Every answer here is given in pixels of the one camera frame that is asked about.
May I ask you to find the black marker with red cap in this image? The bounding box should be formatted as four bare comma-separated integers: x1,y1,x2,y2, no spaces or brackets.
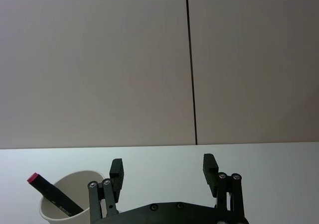
26,172,85,218

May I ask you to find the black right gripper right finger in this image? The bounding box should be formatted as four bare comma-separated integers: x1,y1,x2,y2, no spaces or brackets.
203,153,247,218

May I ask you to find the white paper cup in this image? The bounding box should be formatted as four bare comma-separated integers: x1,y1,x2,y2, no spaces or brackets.
38,170,107,224

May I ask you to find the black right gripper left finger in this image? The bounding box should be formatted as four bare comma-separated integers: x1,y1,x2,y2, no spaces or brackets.
87,158,126,221

